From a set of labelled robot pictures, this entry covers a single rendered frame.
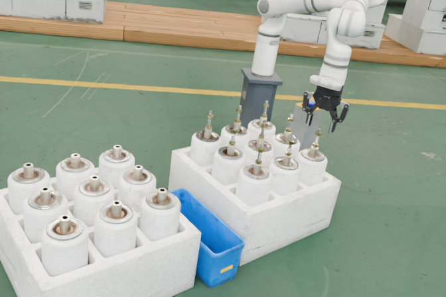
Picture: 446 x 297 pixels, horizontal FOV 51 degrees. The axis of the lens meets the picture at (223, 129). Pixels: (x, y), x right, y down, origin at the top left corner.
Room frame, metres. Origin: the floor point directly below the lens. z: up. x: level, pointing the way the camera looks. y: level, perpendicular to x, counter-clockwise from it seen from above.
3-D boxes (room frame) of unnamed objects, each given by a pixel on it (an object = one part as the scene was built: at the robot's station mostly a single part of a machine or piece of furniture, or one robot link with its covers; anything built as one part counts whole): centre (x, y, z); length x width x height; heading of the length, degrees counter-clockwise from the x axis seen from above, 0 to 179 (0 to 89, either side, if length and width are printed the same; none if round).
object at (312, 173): (1.31, -0.29, 0.16); 0.10 x 0.10 x 0.18
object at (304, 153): (1.31, -0.29, 0.25); 0.08 x 0.08 x 0.01
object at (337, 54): (1.31, -0.28, 0.63); 0.09 x 0.07 x 0.15; 70
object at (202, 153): (1.33, 0.05, 0.16); 0.10 x 0.10 x 0.18
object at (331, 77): (1.29, -0.28, 0.53); 0.11 x 0.09 x 0.06; 155
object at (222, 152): (1.24, -0.03, 0.25); 0.08 x 0.08 x 0.01
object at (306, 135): (1.56, -0.29, 0.16); 0.07 x 0.07 x 0.31; 41
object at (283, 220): (1.32, -0.12, 0.09); 0.39 x 0.39 x 0.18; 41
